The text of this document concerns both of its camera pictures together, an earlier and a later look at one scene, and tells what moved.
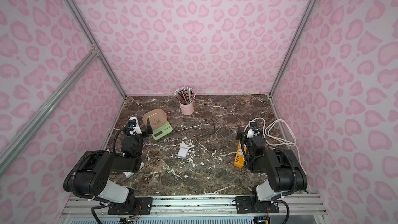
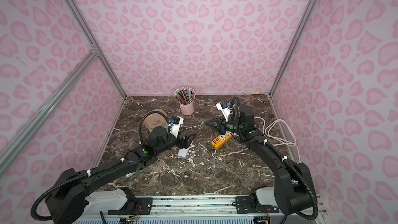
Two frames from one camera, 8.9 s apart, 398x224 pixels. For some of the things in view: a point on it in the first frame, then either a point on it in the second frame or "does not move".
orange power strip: (239, 161) → (217, 142)
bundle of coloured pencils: (185, 95) does not move
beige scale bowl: (157, 117) does not move
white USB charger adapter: (183, 152) does not move
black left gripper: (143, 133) → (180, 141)
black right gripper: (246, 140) → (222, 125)
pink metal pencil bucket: (187, 109) does not move
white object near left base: (128, 174) does not move
